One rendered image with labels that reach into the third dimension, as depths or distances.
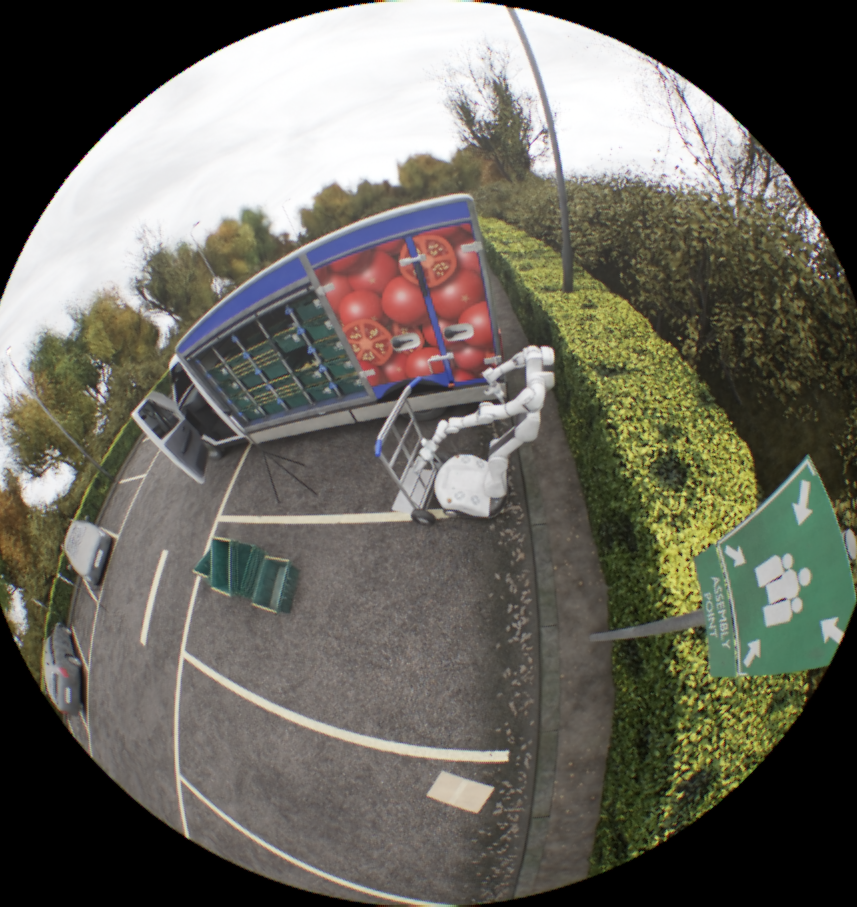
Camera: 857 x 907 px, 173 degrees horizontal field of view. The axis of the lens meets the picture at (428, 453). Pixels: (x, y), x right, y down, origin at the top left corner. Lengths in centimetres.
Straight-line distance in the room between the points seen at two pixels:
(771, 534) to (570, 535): 209
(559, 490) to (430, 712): 232
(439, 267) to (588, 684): 354
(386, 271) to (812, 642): 297
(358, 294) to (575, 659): 356
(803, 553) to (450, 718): 245
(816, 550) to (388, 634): 271
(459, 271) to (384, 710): 380
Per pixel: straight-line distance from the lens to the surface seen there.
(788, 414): 351
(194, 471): 514
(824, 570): 73
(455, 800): 297
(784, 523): 77
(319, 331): 324
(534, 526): 264
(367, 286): 268
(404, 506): 303
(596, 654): 252
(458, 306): 268
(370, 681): 280
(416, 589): 268
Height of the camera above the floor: 250
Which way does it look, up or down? 49 degrees down
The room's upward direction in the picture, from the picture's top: 23 degrees counter-clockwise
